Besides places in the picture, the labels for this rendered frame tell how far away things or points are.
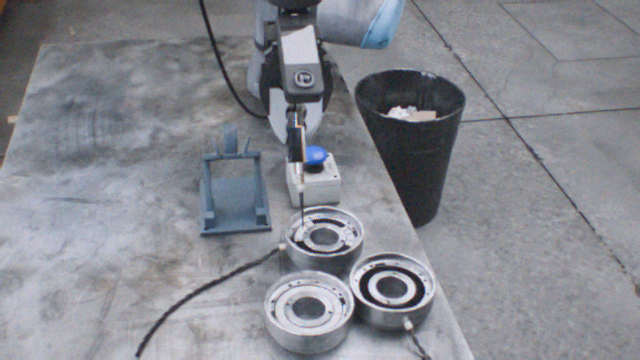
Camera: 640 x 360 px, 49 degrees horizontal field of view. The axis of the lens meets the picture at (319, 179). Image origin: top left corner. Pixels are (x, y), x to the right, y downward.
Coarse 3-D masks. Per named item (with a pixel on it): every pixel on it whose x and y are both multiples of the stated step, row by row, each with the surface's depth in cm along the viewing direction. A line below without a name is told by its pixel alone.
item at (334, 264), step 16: (320, 208) 97; (336, 208) 97; (288, 224) 94; (320, 224) 96; (352, 224) 96; (288, 240) 91; (304, 240) 93; (320, 240) 97; (336, 240) 95; (304, 256) 90; (320, 256) 89; (336, 256) 89; (352, 256) 91; (336, 272) 92
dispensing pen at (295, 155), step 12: (300, 108) 94; (288, 132) 93; (300, 132) 93; (288, 144) 94; (300, 144) 93; (288, 156) 96; (300, 156) 93; (300, 168) 94; (300, 180) 94; (300, 192) 95; (300, 204) 95
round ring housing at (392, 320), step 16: (368, 256) 89; (384, 256) 90; (400, 256) 89; (352, 272) 86; (384, 272) 88; (416, 272) 88; (352, 288) 84; (384, 288) 89; (400, 288) 88; (432, 288) 85; (368, 304) 82; (368, 320) 84; (384, 320) 82; (400, 320) 82; (416, 320) 83
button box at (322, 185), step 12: (288, 168) 105; (312, 168) 103; (324, 168) 104; (336, 168) 104; (288, 180) 106; (312, 180) 101; (324, 180) 102; (336, 180) 102; (312, 192) 102; (324, 192) 103; (336, 192) 103; (312, 204) 104; (324, 204) 104
